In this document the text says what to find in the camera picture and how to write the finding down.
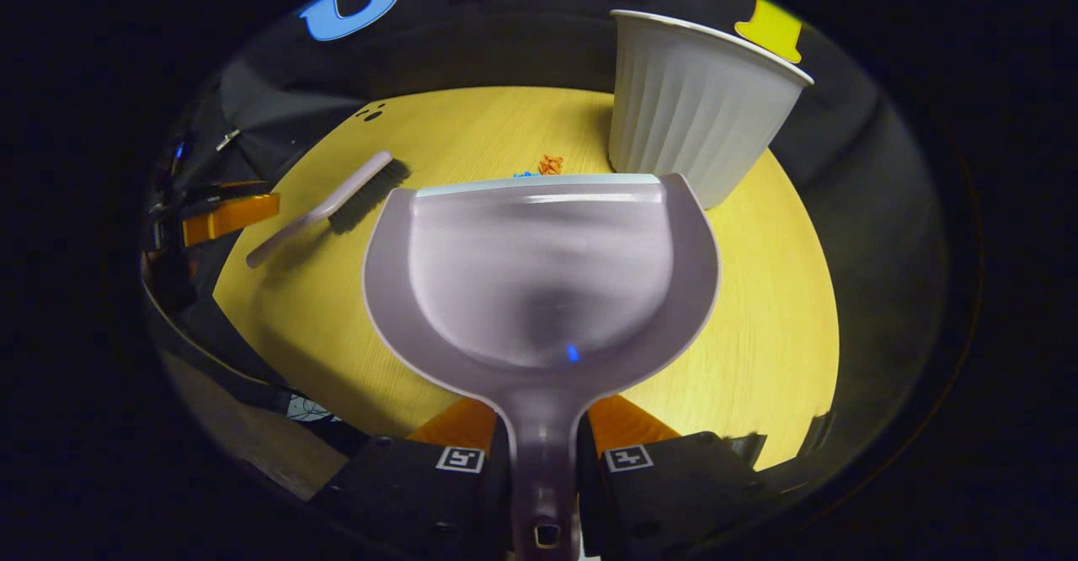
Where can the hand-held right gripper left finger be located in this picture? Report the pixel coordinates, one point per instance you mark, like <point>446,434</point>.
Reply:
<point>404,485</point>

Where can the white ribbed garbage bin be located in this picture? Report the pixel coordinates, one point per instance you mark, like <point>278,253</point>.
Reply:
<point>699,106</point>

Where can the yellow wooden desktop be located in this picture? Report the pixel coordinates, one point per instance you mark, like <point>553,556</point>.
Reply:
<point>337,308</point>

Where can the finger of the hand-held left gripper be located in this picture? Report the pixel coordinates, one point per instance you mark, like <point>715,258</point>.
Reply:
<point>232,217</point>
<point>215,196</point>

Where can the pink dustpan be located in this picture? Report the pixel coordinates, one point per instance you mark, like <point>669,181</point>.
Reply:
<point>539,275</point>

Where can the orange trash scrap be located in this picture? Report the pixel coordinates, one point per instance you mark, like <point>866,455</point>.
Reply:
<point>550,164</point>

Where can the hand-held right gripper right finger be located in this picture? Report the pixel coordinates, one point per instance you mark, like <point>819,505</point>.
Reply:
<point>674,494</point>

